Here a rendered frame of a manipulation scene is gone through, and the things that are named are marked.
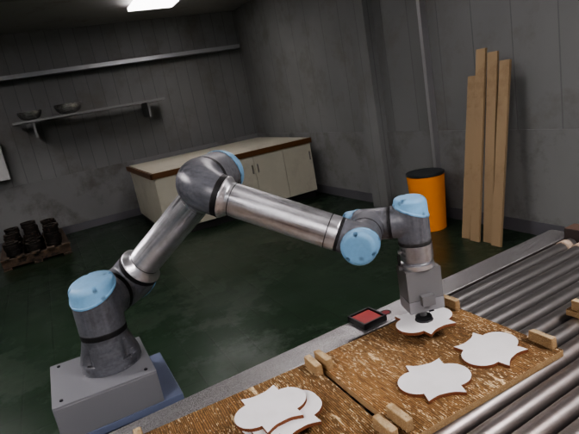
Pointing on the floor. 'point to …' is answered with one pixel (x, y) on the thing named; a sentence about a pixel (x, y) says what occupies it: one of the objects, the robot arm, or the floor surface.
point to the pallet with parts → (33, 244)
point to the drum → (436, 207)
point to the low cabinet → (281, 145)
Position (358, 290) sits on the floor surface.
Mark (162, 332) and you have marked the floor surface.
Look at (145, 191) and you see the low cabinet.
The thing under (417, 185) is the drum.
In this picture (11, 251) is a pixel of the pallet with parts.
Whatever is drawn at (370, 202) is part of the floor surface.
